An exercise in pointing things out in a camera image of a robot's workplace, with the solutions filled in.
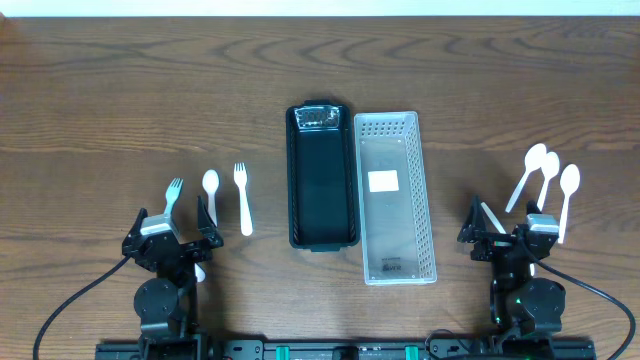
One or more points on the white plastic fork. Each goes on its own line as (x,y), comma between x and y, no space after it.
(200,273)
(241,179)

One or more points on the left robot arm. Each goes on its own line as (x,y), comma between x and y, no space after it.
(167,303)

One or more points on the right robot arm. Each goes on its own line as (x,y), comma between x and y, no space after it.
(527,310)

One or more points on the black plastic tray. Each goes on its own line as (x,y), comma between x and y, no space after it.
(323,204)

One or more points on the black mounting rail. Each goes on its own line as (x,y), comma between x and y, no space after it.
(435,348)

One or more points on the white plastic spoon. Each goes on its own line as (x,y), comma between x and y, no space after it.
(210,183)
(493,219)
(550,168)
(532,162)
(569,183)

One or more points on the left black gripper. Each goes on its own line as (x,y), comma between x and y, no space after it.
(175,248)

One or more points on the pale green plastic fork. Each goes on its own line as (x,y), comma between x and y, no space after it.
(172,194)

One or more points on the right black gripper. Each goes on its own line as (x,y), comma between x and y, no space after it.
(475,231)

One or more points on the clear perforated plastic basket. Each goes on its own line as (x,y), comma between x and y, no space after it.
(396,233)

